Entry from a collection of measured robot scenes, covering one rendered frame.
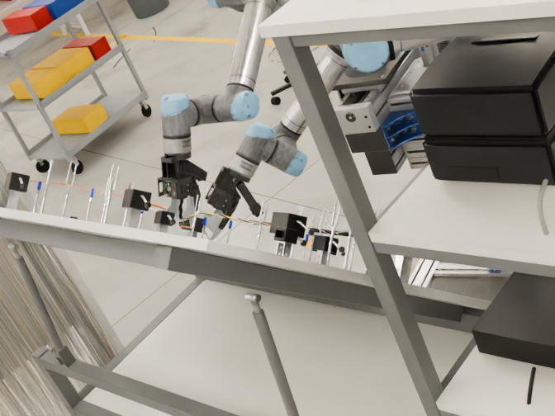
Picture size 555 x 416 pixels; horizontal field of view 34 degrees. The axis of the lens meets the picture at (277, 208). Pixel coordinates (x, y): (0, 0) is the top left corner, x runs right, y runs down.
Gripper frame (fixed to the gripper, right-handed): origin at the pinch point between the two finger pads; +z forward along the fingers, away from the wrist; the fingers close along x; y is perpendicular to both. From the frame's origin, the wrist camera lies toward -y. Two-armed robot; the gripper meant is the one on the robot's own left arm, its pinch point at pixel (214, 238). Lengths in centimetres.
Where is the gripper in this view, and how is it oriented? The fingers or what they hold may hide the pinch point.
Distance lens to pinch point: 259.7
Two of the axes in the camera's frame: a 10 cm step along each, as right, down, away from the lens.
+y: -8.7, -4.3, -2.5
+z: -4.7, 8.8, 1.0
